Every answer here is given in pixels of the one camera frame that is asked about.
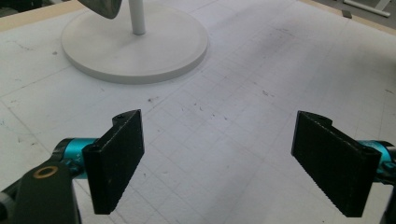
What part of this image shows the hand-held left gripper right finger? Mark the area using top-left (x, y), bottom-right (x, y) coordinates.
top-left (290, 110), bottom-right (396, 218)

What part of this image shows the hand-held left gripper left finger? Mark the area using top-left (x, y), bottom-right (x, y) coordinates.
top-left (63, 108), bottom-right (146, 216)

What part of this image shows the white utensil rack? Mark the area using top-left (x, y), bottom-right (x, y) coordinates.
top-left (60, 0), bottom-right (209, 85)

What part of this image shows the white grid mat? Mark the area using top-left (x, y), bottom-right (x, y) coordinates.
top-left (0, 0), bottom-right (396, 224)

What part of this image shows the aluminium rail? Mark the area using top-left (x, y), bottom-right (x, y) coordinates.
top-left (343, 0), bottom-right (392, 19)

